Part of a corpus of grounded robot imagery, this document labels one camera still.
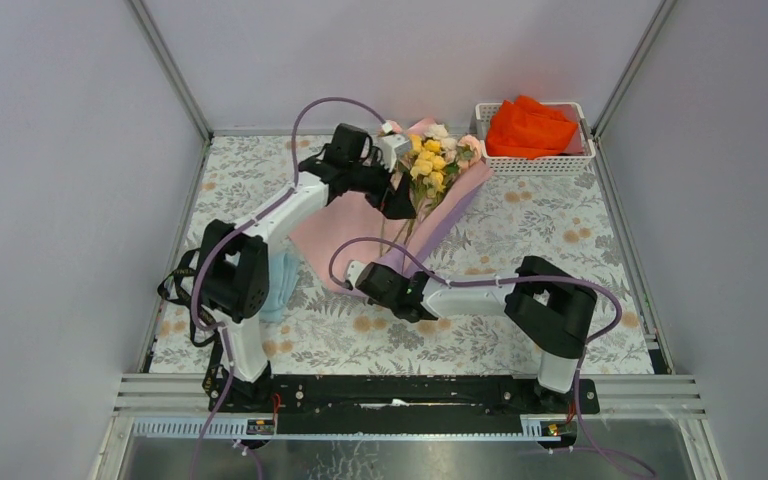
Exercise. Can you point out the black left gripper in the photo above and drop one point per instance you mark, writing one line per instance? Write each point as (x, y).
(394, 204)

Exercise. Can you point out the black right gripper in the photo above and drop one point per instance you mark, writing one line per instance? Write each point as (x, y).
(370, 301)

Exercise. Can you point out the yellow fake flower stem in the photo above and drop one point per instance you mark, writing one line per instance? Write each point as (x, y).
(431, 179)

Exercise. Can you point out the pink purple wrapping paper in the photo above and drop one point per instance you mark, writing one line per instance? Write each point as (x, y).
(322, 238)

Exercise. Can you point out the pink fake flower stem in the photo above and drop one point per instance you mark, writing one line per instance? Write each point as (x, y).
(469, 152)
(390, 127)

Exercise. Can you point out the white fake flower stem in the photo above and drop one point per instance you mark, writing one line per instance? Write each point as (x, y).
(439, 141)

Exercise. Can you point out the black printed ribbon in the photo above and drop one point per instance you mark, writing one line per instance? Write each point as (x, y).
(172, 290)

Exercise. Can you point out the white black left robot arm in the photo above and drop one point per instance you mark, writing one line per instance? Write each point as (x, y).
(233, 264)

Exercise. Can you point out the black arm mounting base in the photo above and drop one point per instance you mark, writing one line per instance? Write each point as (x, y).
(382, 404)

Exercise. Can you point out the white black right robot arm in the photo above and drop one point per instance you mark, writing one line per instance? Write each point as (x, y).
(549, 306)

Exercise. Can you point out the floral patterned table mat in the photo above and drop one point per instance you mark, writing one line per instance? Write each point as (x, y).
(561, 218)

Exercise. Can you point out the light blue towel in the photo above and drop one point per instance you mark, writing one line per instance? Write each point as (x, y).
(282, 280)

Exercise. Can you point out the orange cloth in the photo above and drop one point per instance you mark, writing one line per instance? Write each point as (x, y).
(525, 128)

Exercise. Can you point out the white perforated plastic basket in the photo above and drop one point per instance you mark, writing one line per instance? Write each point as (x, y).
(575, 158)

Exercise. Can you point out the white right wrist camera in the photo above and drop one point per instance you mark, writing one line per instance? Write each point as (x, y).
(352, 274)

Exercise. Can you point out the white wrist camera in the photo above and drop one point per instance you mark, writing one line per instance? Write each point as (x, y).
(393, 147)
(352, 274)

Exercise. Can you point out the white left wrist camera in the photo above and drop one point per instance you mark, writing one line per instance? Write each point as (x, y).
(393, 147)

